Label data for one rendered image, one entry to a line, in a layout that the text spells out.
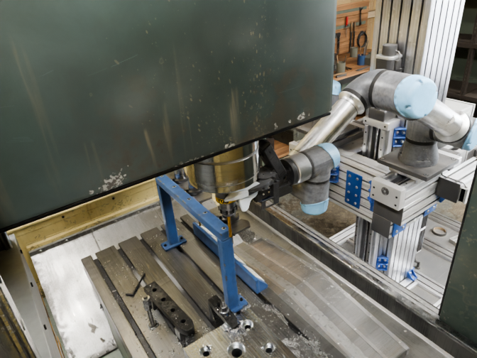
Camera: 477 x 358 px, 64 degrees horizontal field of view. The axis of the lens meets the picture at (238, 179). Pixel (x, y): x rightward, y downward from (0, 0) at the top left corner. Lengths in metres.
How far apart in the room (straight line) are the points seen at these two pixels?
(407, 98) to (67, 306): 1.48
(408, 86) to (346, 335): 0.87
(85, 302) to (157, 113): 1.31
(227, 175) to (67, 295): 1.21
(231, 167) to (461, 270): 0.87
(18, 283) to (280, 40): 0.65
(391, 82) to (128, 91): 0.82
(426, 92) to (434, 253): 1.72
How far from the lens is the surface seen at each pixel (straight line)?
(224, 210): 0.88
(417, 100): 1.18
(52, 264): 1.91
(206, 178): 0.77
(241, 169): 0.77
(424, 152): 1.66
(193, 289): 1.45
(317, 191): 1.04
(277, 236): 2.01
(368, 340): 1.54
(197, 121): 0.62
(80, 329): 1.76
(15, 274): 0.88
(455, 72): 5.71
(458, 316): 1.50
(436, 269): 2.68
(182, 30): 0.59
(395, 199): 1.60
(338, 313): 1.57
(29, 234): 1.91
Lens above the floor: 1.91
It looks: 29 degrees down
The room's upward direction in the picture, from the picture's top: 5 degrees counter-clockwise
